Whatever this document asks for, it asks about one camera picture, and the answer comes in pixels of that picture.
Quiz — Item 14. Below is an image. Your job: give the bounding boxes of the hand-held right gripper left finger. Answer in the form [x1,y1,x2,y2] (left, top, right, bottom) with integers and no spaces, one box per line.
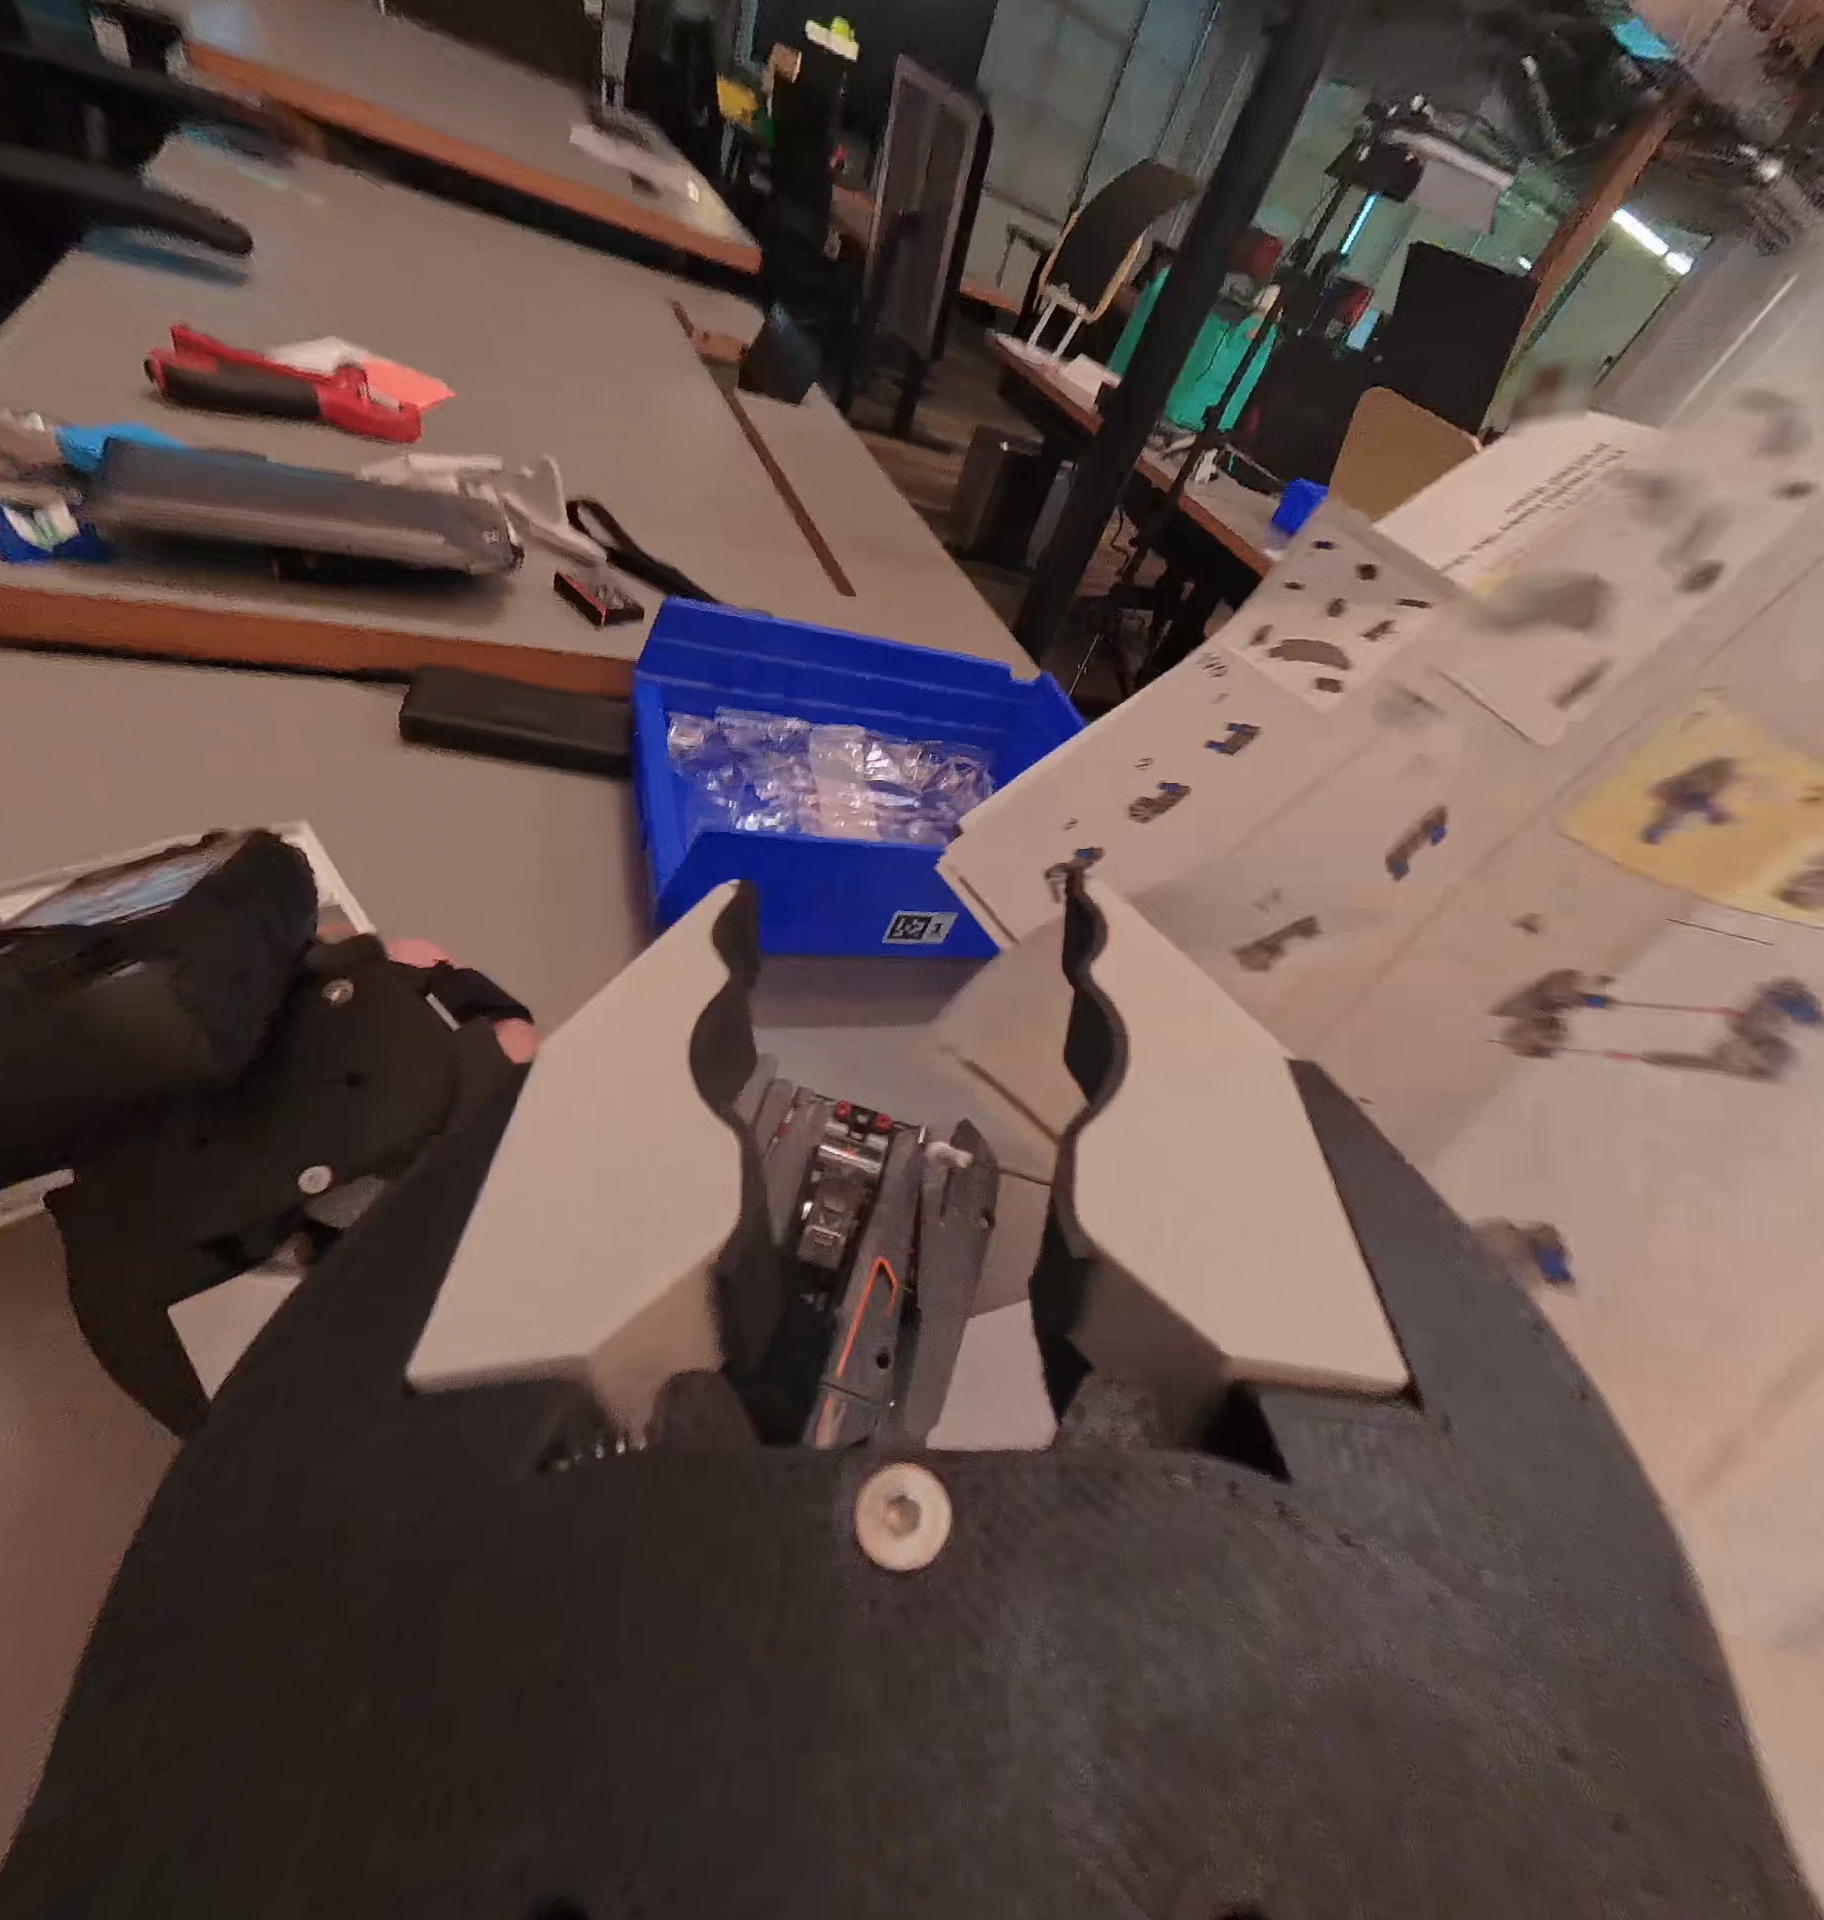
[405,884,793,1450]

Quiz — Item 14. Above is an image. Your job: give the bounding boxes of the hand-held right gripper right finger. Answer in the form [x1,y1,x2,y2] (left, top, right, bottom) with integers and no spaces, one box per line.
[1025,870,1412,1443]

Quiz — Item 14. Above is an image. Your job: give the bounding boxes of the lego car model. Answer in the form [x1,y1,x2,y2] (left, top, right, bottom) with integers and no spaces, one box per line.
[733,1057,1002,1450]

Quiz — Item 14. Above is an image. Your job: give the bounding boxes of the lego instruction booklet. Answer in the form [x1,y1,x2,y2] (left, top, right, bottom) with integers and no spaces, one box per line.
[934,210,1824,1920]

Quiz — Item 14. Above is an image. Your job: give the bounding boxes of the person's left hand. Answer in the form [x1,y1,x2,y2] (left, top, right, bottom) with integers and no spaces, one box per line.
[383,937,538,1069]

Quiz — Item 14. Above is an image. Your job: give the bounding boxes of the white paper sheet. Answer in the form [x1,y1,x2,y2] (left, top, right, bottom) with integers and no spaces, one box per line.
[0,816,376,1240]

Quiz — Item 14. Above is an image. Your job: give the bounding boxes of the blue storage bin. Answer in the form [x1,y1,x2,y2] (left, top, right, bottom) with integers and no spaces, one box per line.
[630,598,1089,962]

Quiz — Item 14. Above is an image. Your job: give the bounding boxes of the black power bank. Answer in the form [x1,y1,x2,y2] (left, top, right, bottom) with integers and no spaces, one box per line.
[399,665,640,780]

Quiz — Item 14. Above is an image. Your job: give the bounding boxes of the clear plastic bags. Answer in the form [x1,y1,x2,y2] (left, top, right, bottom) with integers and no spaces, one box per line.
[665,706,996,849]

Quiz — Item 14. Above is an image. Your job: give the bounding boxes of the blue white packet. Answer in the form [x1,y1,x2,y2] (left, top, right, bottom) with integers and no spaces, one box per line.
[0,495,119,571]

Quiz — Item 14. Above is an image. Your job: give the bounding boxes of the long grey case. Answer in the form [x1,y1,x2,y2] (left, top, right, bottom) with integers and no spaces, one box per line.
[80,440,526,580]

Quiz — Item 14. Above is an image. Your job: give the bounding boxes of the red black hand tool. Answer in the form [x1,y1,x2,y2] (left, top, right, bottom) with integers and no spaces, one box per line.
[143,322,457,448]

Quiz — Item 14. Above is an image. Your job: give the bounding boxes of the printed task sheet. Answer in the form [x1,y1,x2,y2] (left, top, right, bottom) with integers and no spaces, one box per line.
[1370,412,1663,602]

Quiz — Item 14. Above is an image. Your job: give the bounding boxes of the tan board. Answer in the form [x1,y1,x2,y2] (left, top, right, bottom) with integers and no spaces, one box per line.
[1325,388,1482,520]

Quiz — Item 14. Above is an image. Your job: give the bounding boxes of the green container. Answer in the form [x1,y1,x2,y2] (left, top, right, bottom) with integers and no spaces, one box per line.
[1114,286,1281,438]

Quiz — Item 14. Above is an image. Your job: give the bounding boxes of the black stand pole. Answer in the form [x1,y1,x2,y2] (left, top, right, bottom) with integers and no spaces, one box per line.
[1010,0,1357,648]

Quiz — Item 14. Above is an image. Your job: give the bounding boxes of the black office chair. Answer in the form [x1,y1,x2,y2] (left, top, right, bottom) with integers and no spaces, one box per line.
[0,0,328,362]

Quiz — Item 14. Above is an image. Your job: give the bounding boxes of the curved back chair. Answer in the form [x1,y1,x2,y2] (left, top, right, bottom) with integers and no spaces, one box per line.
[1040,157,1198,362]

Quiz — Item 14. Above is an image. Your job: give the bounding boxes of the grey metal cabinet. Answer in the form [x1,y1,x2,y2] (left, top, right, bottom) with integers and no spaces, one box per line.
[868,61,996,370]

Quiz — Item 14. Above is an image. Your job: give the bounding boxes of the black strap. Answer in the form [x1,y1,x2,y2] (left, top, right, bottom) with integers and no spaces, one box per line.
[564,499,717,602]

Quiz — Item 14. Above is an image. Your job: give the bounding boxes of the white plastic bracket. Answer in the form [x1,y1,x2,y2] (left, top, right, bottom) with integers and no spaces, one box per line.
[364,450,607,565]

